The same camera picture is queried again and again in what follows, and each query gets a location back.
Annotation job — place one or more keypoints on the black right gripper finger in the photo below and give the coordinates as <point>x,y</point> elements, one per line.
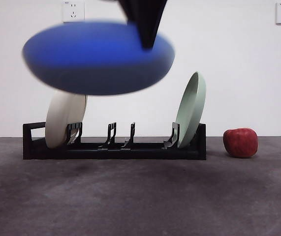
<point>128,9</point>
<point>148,22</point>

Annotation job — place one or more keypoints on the blue plate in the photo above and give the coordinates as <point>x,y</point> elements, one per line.
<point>88,61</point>

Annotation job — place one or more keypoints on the red apple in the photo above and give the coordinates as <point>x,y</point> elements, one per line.
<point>240,142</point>

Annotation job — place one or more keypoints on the green plate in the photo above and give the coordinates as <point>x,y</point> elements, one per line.
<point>192,110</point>

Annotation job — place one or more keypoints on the black plate rack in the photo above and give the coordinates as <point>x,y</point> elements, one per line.
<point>152,154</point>

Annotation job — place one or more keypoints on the white plate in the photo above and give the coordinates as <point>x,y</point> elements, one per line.
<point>56,123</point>

